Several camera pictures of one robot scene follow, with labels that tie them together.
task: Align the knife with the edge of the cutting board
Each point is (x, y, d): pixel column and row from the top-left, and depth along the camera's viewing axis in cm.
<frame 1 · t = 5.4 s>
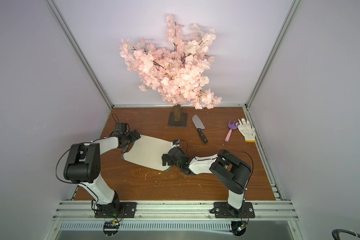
left hand: (135, 136, 100), fingers open
right hand: (168, 153, 90), fingers open
black handled kitchen knife: (199, 126, 110), on the table
purple pink garden fork: (231, 126, 108), on the table
white work glove yellow cuff: (245, 129, 108), on the table
white grey cutting board: (148, 151, 97), on the table

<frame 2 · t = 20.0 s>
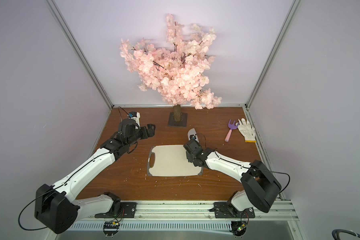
left hand: (149, 126, 80), fingers open
right hand: (193, 149, 88), fingers open
black handled kitchen knife: (191, 132, 100), point 6 cm above the table
white grey cutting board: (170, 160, 91), point 2 cm above the table
the other named things where they were.

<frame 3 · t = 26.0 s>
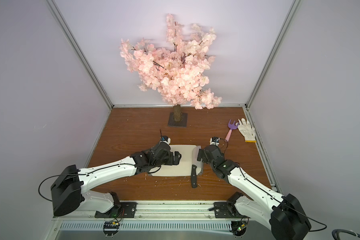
left hand: (176, 156, 80), fingers open
right hand: (207, 149, 83), fingers open
black handled kitchen knife: (197, 166, 89), on the table
the other named things where they were.

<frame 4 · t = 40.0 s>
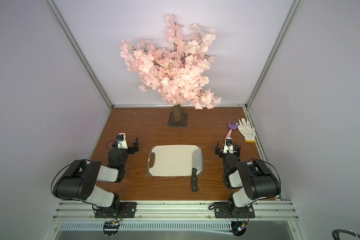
left hand: (129, 137, 90), fingers open
right hand: (230, 140, 87), fingers open
the named things where they were.

